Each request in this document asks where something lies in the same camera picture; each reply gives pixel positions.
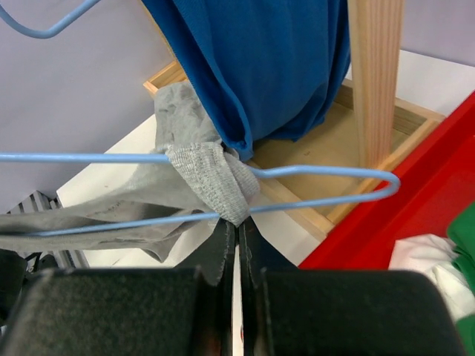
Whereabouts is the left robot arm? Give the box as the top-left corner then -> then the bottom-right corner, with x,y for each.
0,249 -> 27,326

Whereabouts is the wooden clothes rack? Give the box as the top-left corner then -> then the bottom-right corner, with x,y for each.
144,1 -> 445,242

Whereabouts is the grey tank top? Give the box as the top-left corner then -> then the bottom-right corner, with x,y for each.
1,82 -> 260,261

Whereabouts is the red plastic bin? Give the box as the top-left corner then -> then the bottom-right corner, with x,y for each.
300,95 -> 474,270

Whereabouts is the blue tank top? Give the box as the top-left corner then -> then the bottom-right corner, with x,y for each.
145,1 -> 350,160

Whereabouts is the white camisole tank top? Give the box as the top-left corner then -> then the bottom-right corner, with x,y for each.
388,234 -> 474,321

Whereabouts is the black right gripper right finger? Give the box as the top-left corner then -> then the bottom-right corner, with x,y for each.
239,219 -> 465,355

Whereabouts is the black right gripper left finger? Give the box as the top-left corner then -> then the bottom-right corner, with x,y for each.
1,221 -> 236,355

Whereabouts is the light blue hanger of grey top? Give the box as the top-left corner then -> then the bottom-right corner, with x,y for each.
1,153 -> 401,238

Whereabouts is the green tank top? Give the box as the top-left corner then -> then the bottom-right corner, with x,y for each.
447,202 -> 475,293

